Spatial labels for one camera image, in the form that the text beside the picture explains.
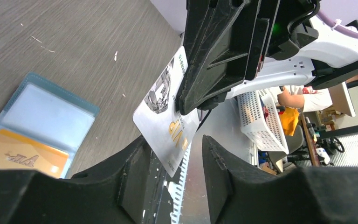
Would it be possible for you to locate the person in white shirt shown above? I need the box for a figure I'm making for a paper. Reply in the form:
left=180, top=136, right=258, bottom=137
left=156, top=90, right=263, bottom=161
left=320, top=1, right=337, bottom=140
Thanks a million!
left=275, top=75, right=358, bottom=112

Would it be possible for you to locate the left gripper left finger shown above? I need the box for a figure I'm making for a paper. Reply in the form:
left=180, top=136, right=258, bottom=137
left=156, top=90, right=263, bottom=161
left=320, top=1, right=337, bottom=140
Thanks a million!
left=0, top=136, right=151, bottom=224

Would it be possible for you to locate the orange credit card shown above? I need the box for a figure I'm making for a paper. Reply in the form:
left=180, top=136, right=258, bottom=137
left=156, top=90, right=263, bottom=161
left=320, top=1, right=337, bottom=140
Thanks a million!
left=0, top=129, right=69, bottom=178

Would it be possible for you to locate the silver VIP credit card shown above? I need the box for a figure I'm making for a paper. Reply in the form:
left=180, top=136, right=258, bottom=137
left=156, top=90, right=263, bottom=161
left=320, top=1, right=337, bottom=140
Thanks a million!
left=133, top=46, right=200, bottom=177

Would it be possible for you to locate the blue card holder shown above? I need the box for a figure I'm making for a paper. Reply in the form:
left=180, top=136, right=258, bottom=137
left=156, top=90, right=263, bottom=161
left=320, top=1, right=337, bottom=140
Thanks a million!
left=0, top=73, right=99, bottom=178

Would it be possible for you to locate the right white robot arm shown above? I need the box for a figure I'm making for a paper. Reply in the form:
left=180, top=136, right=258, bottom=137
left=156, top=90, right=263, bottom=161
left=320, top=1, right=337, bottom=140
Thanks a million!
left=175, top=0, right=358, bottom=115

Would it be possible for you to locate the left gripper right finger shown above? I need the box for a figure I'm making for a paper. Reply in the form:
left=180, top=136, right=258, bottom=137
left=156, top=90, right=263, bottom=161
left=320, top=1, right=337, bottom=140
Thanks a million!
left=202, top=135, right=358, bottom=224

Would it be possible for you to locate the white perforated basket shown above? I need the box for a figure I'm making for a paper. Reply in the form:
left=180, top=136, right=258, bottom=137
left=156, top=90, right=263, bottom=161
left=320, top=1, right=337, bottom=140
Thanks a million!
left=237, top=89, right=289, bottom=155

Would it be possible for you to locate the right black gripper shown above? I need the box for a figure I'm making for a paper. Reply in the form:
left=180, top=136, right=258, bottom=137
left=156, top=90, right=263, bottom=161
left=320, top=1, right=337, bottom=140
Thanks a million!
left=176, top=0, right=320, bottom=115

